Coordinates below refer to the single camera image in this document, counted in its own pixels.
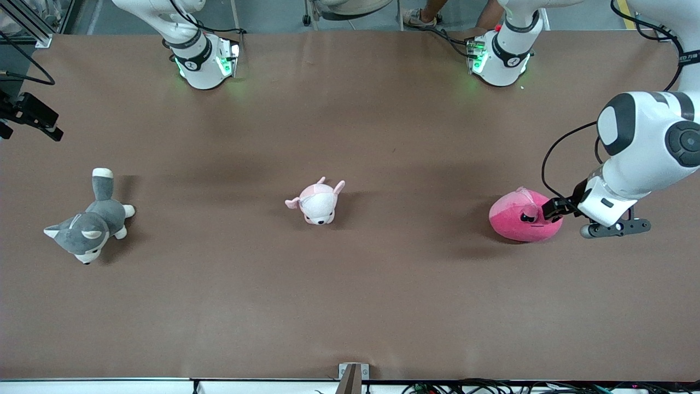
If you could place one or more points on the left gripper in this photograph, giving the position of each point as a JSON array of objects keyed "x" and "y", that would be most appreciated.
[{"x": 575, "y": 201}]

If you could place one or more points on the round bright pink plush toy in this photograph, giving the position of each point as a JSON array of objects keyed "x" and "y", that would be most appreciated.
[{"x": 519, "y": 216}]

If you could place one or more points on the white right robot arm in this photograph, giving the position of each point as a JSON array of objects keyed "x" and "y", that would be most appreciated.
[{"x": 199, "y": 60}]

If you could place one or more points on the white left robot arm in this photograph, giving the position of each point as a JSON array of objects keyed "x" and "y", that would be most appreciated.
[{"x": 640, "y": 148}]

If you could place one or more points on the pale pink pig plush toy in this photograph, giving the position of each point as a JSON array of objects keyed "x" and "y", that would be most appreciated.
[{"x": 317, "y": 203}]

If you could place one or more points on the grey husky plush toy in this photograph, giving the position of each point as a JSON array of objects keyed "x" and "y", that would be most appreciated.
[{"x": 90, "y": 230}]

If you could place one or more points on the person bare leg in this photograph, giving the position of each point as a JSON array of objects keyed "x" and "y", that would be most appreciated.
[{"x": 489, "y": 13}]

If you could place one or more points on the person leg with sneaker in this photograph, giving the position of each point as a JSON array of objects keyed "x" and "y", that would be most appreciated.
[{"x": 421, "y": 17}]

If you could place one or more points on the metal bracket on table edge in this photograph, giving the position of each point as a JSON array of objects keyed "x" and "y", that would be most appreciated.
[{"x": 353, "y": 377}]

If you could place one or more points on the black camera on stand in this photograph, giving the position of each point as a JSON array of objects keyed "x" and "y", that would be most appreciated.
[{"x": 30, "y": 115}]

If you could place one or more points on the aluminium frame profile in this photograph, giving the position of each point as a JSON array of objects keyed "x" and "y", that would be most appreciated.
[{"x": 30, "y": 22}]

